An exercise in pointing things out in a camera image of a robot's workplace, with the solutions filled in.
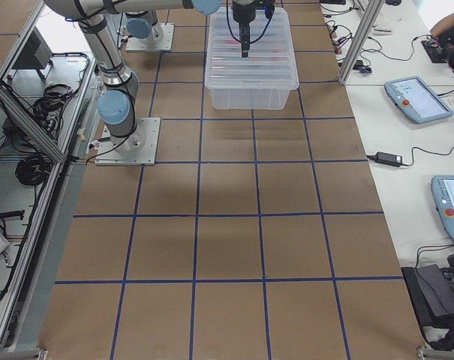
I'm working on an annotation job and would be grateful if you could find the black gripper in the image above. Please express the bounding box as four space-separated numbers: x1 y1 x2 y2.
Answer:
232 0 256 58

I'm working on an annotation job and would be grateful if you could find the clear plastic box lid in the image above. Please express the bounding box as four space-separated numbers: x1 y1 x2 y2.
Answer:
205 7 299 90

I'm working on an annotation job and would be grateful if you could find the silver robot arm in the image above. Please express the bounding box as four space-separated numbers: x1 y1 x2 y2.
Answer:
126 10 164 43
45 1 226 153

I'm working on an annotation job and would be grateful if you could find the clear plastic storage box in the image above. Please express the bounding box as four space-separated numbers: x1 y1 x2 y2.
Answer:
205 7 299 111

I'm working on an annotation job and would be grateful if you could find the blue teach pendant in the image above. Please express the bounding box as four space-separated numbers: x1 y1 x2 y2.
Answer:
431 175 454 242
384 76 453 125

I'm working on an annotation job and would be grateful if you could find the black power adapter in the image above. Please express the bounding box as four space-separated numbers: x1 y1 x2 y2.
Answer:
367 151 403 167

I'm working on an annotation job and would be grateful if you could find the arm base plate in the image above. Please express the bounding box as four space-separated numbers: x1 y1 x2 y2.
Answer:
126 19 175 53
94 118 161 166

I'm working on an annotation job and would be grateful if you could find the aluminium frame post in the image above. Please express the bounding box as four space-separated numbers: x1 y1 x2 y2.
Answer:
338 0 383 85

